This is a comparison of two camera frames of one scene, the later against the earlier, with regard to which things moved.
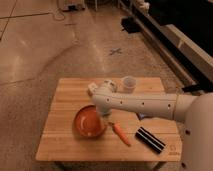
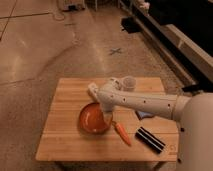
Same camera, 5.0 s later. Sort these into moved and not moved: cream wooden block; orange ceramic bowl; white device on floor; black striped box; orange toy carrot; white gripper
Moved: orange ceramic bowl; white gripper
Not moved: orange toy carrot; black striped box; cream wooden block; white device on floor
